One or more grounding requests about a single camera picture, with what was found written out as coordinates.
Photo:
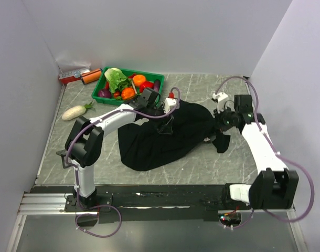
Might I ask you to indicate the black t-shirt garment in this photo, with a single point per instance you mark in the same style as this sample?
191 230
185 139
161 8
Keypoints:
143 148

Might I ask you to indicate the white toy radish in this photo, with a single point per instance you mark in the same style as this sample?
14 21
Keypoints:
76 111

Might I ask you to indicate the orange toy fruit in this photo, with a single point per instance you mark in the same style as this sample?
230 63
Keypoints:
138 80

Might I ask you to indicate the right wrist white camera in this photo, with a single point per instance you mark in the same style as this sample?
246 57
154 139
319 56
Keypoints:
220 99

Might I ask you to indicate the orange toy pumpkin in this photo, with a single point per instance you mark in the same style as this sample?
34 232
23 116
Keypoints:
128 93

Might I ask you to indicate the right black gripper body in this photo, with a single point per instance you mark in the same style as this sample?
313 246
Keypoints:
225 118

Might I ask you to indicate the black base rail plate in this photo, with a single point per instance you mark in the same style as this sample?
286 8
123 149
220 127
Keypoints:
112 203

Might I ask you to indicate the orange cylinder can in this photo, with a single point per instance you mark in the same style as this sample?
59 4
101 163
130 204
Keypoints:
91 76

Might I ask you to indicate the wrist white camera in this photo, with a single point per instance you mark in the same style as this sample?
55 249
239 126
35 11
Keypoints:
220 99
170 104

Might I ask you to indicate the purple toy eggplant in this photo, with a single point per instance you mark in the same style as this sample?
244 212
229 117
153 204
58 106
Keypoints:
156 85

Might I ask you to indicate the purple toy onion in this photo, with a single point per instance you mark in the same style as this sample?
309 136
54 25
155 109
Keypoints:
104 93

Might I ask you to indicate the red white box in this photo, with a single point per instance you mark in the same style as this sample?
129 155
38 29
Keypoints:
73 75

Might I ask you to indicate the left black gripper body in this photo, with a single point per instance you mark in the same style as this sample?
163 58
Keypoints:
160 123

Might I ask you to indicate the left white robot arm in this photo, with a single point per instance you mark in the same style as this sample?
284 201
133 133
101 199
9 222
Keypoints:
84 143

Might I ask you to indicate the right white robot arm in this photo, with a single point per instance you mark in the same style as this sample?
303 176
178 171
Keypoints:
275 185

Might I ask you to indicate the red toy bell pepper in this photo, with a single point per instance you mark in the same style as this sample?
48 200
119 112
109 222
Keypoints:
146 84

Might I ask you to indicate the small black stand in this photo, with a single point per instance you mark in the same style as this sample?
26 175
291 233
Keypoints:
62 154

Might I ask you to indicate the green plastic crate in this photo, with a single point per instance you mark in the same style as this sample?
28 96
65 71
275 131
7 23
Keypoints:
116 98

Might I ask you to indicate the green toy lettuce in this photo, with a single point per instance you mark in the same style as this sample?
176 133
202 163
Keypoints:
117 80

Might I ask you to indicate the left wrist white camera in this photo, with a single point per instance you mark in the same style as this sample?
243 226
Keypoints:
170 104

